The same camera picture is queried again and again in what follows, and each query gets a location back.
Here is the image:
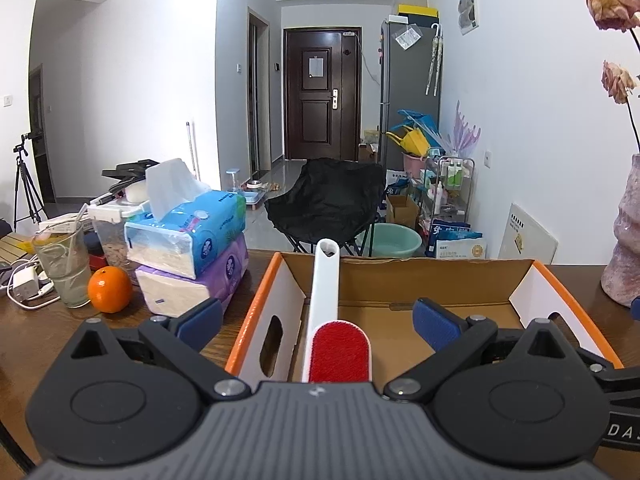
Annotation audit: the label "wall electrical panel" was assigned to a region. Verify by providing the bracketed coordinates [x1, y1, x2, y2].
[457, 0, 481, 36]

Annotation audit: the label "clear plastic bag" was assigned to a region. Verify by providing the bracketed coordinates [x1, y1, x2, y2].
[392, 25, 423, 51]

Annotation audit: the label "yellow plastic dustpan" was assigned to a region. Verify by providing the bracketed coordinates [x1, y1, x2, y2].
[385, 127, 431, 157]

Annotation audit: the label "purple tissue pack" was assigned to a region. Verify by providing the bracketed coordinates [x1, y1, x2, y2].
[135, 234, 249, 318]

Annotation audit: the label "small cardboard box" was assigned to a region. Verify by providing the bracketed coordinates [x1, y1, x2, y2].
[386, 194, 421, 231]

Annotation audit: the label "clear plastic food container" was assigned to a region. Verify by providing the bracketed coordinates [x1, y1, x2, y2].
[88, 199, 151, 272]

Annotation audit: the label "blue tissue pack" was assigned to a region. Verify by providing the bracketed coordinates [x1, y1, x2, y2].
[124, 158, 247, 281]

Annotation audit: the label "metal trolley rack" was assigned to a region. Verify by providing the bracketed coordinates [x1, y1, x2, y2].
[419, 156, 476, 241]

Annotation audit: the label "folded white umbrella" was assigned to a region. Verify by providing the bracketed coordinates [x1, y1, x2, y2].
[425, 22, 445, 97]

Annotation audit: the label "black camera tripod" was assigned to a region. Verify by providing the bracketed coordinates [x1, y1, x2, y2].
[12, 132, 46, 233]

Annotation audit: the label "red cardboard box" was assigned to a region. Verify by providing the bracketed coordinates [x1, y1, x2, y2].
[225, 251, 625, 386]

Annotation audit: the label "pink bucket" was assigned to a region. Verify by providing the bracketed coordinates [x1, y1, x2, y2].
[402, 152, 428, 179]

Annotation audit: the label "green plastic basin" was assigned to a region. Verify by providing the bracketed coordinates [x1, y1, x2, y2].
[357, 222, 423, 258]

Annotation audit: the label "white red lint brush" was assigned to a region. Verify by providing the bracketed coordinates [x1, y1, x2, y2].
[301, 238, 372, 384]

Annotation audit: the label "black device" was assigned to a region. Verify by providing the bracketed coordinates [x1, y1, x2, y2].
[101, 159, 161, 196]

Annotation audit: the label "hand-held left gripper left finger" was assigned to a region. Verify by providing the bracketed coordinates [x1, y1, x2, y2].
[60, 297, 252, 402]

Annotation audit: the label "yellow box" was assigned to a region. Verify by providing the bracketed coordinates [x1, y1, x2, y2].
[397, 4, 440, 26]

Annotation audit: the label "white charger with cable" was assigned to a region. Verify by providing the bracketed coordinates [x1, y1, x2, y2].
[0, 255, 62, 308]

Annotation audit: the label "blue plastic item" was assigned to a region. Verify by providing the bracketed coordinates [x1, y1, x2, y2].
[390, 108, 443, 148]

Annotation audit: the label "purple feather decoration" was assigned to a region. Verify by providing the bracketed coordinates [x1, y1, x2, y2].
[442, 100, 482, 158]

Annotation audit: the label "black folding chair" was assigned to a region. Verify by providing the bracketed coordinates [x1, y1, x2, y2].
[264, 157, 388, 256]

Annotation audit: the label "blue white packages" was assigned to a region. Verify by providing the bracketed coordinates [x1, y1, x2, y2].
[425, 219, 488, 261]

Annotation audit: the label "pink ceramic vase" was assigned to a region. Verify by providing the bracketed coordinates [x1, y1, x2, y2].
[600, 154, 640, 308]

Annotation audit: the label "dried pink roses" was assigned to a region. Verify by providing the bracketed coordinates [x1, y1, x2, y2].
[575, 0, 640, 156]

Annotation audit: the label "clear glass cup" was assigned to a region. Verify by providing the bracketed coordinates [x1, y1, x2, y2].
[32, 220, 92, 309]

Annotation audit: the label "pet feeding stand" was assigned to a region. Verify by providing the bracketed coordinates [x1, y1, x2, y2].
[225, 169, 266, 207]

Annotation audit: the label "grey refrigerator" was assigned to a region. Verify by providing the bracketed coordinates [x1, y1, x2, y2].
[380, 19, 443, 171]

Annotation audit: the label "white flat board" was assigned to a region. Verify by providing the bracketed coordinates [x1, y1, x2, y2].
[499, 202, 559, 264]

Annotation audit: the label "orange fruit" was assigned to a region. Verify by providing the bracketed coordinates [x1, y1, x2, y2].
[87, 266, 134, 314]

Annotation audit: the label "dark brown door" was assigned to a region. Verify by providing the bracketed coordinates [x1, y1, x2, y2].
[283, 26, 362, 162]

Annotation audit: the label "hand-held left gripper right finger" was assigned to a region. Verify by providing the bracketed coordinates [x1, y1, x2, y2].
[382, 297, 577, 403]

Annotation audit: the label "white stick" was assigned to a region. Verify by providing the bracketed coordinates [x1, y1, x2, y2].
[185, 121, 200, 181]

